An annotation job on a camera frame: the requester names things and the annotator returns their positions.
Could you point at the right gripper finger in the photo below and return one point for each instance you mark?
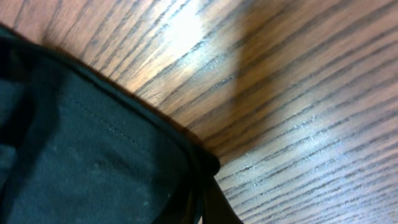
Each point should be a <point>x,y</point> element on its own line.
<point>216,208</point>

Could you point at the black t-shirt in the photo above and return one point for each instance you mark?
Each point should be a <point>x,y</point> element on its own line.
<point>76,150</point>

